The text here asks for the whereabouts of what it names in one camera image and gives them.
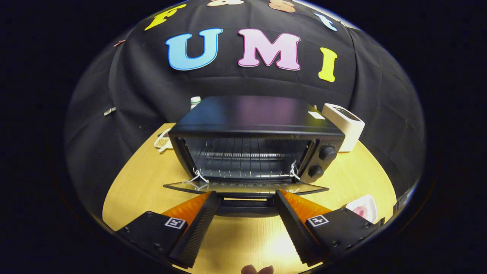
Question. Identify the pink round food slice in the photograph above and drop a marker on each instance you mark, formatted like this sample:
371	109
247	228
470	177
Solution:
360	212

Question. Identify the silver clip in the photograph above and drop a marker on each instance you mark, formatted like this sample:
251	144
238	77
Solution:
109	111

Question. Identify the white box appliance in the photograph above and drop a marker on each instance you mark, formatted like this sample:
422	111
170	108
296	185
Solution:
344	121

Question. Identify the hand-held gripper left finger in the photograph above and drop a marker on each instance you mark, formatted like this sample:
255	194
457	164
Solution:
199	228

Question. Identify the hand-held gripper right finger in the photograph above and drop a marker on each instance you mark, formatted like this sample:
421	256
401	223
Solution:
295	230

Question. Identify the black toaster oven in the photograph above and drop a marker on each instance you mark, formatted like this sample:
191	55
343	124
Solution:
251	114

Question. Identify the red clip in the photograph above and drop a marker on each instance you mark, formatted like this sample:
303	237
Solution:
119	43

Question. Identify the white square food plate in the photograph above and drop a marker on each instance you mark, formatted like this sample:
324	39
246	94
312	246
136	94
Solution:
369	203

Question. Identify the small white capped bottle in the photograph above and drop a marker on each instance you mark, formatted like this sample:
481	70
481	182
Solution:
195	102

